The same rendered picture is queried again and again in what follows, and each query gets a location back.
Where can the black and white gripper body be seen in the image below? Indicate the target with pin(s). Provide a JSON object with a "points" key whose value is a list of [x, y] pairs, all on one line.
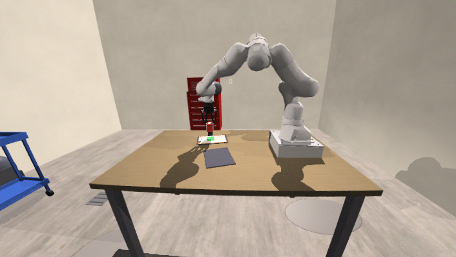
{"points": [[208, 106]]}

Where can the red self-inking stamp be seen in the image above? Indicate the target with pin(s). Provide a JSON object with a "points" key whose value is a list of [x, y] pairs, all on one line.
{"points": [[209, 128]]}

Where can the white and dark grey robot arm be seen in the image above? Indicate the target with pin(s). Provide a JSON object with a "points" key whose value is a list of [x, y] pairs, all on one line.
{"points": [[294, 82]]}

